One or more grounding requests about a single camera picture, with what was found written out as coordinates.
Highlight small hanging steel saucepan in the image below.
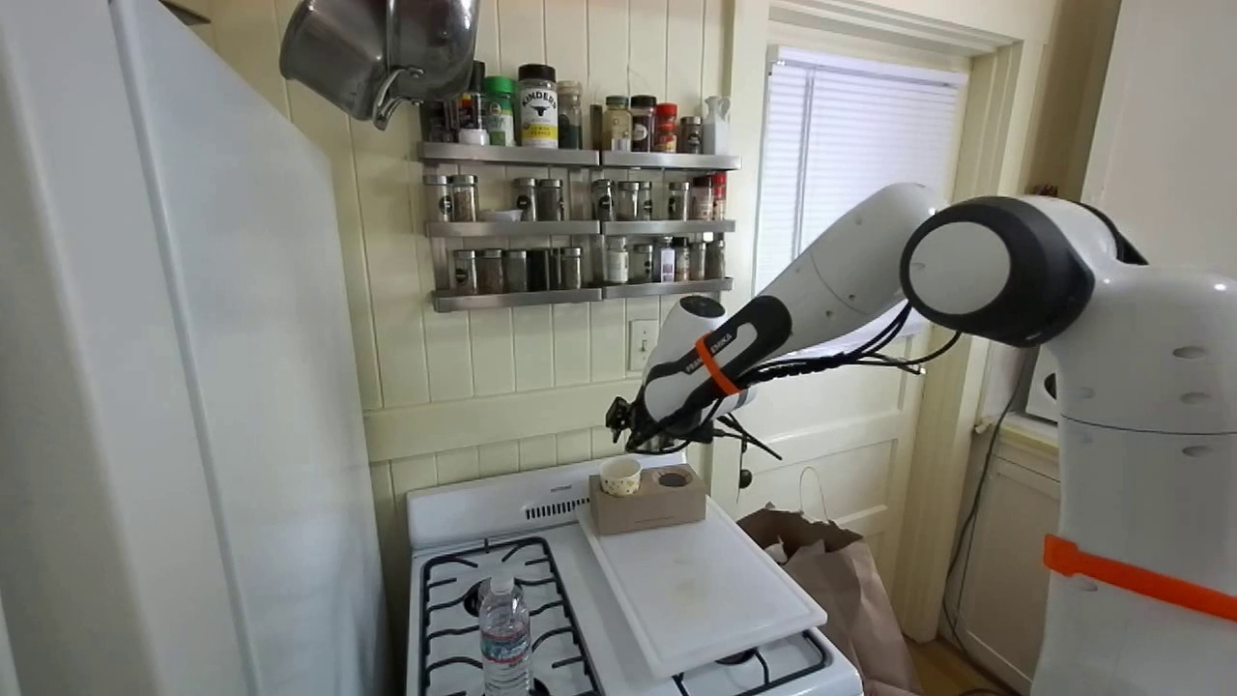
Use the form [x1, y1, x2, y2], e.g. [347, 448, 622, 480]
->
[273, 0, 405, 129]

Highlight dark black-lid spice jar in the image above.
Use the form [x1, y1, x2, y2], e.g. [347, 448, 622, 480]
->
[452, 64, 494, 151]

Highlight large hanging steel pan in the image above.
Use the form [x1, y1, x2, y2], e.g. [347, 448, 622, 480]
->
[381, 0, 481, 104]

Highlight glass spice jar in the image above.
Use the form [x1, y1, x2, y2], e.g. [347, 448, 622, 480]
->
[627, 88, 662, 154]
[604, 94, 637, 154]

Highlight black stove burner grate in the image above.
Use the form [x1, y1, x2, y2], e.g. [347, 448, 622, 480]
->
[422, 534, 605, 696]
[672, 626, 840, 696]

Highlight red spice jar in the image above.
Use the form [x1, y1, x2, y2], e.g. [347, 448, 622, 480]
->
[650, 101, 682, 159]

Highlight brown paper bag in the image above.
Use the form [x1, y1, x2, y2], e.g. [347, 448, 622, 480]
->
[734, 503, 927, 696]

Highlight white wall outlet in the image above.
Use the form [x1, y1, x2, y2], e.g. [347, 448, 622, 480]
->
[622, 316, 662, 374]

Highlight black hanging cable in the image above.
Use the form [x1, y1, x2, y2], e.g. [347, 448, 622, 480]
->
[944, 384, 1023, 637]

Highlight white gas stove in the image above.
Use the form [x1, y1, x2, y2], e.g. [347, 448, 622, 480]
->
[401, 448, 869, 696]

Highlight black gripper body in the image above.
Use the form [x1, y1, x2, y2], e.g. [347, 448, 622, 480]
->
[615, 384, 689, 455]

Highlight green-lid spice jar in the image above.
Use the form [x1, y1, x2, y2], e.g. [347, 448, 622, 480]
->
[478, 75, 521, 151]

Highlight clear plastic water bottle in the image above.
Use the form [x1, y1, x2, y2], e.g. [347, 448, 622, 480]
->
[474, 571, 538, 696]

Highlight white window blind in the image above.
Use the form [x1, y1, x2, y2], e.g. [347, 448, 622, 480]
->
[751, 46, 968, 356]

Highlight brown cardboard box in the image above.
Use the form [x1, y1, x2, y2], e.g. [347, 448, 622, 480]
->
[588, 459, 711, 543]

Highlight white cutting board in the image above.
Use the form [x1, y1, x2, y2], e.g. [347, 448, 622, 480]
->
[583, 503, 832, 680]

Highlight white refrigerator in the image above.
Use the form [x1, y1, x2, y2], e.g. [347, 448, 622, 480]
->
[0, 0, 392, 696]

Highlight metal wall spice rack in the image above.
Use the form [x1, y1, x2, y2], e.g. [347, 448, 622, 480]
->
[414, 138, 740, 316]

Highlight large white-label spice jar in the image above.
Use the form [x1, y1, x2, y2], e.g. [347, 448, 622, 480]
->
[512, 64, 565, 154]

